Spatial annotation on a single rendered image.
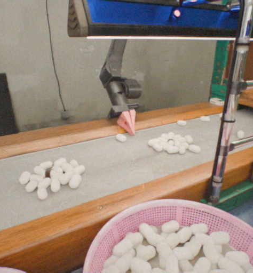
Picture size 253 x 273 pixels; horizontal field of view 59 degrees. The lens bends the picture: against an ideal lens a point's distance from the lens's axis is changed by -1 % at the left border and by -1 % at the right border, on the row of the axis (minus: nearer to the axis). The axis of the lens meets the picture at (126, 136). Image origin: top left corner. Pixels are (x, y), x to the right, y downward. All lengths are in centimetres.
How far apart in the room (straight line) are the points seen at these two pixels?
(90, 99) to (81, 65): 41
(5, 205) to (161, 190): 31
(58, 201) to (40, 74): 217
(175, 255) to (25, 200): 30
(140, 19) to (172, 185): 32
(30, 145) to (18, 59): 189
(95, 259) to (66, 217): 9
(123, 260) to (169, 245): 8
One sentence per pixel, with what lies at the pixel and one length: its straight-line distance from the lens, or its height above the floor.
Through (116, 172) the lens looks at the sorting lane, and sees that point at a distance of 55.
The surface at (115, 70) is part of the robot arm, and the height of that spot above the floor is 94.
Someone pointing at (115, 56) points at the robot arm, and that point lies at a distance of 86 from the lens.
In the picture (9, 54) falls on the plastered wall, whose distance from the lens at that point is 253.
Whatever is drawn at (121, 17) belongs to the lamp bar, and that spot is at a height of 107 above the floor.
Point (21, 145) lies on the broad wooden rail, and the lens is 70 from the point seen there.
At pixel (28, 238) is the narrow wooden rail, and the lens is 39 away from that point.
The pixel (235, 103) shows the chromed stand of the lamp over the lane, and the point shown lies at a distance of 44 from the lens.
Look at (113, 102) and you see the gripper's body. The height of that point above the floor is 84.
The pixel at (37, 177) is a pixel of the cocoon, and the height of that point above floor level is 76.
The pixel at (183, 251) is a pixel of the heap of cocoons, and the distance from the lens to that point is 39.
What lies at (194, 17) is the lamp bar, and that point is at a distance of 54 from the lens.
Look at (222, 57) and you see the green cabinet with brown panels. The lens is 117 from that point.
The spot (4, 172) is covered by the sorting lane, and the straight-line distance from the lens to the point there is 62.
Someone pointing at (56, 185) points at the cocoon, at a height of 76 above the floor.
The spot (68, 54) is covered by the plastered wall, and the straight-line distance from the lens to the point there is 262.
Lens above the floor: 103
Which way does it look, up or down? 23 degrees down
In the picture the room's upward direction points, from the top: straight up
